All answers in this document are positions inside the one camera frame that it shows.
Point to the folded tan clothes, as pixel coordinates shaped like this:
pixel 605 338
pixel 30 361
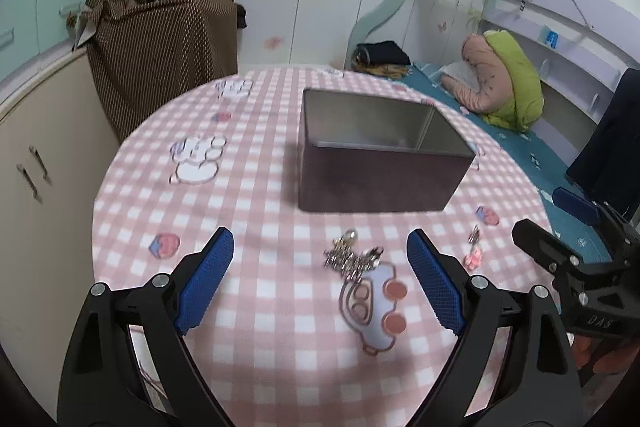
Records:
pixel 387 71

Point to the folded dark clothes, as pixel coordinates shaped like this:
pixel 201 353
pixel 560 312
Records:
pixel 382 53

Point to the blue patterned bed sheet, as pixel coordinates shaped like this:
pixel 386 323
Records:
pixel 515 147

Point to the white low cabinet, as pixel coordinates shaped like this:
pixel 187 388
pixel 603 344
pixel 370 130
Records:
pixel 55 127

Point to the small blue box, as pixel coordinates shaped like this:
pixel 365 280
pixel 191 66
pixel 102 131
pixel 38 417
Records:
pixel 552 39

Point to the small butterfly sticker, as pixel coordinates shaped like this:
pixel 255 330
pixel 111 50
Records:
pixel 442 26

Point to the teal drawer cabinet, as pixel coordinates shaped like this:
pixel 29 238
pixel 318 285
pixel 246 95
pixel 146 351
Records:
pixel 45 12

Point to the silver charm cluster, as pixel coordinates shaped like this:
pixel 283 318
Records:
pixel 345 257

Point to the person's right hand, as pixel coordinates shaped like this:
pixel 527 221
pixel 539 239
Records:
pixel 600 354

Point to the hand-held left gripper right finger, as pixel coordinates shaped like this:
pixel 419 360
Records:
pixel 435 284

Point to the pink and green quilt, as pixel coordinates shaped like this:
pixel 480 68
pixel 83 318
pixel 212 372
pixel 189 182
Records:
pixel 520 82

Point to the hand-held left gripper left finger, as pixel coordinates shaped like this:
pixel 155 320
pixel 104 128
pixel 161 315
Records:
pixel 207 281

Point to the pink charm earring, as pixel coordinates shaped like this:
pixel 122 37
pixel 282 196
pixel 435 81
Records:
pixel 473 261

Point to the pink checked tablecloth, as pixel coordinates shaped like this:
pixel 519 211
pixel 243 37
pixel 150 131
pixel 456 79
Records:
pixel 250 187

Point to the white pillow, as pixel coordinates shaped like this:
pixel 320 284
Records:
pixel 462 73

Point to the brown dotted cloth cover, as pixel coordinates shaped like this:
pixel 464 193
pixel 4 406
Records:
pixel 160 57

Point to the dark hanging coat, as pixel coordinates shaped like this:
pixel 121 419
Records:
pixel 615 142

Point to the grey metal tin box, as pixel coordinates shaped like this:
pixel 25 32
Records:
pixel 375 184

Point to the faded pink butterfly sticker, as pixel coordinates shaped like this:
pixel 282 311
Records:
pixel 273 42

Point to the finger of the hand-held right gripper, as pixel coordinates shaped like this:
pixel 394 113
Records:
pixel 542 242
pixel 575 203

